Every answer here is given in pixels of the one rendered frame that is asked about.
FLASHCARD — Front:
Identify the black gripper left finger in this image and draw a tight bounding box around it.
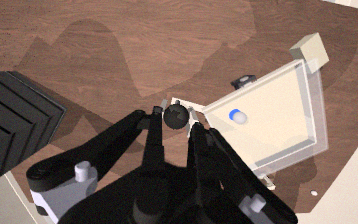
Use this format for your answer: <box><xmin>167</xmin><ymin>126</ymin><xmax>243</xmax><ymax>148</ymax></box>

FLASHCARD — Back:
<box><xmin>26</xmin><ymin>99</ymin><xmax>168</xmax><ymax>224</ymax></box>

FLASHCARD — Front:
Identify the grey metal mug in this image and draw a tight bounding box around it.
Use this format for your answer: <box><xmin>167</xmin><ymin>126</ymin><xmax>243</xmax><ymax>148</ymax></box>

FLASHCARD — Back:
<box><xmin>260</xmin><ymin>176</ymin><xmax>275</xmax><ymax>190</ymax></box>

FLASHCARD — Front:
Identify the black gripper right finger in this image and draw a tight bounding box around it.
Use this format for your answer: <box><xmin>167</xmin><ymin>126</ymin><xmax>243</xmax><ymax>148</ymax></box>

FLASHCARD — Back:
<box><xmin>186</xmin><ymin>106</ymin><xmax>298</xmax><ymax>224</ymax></box>

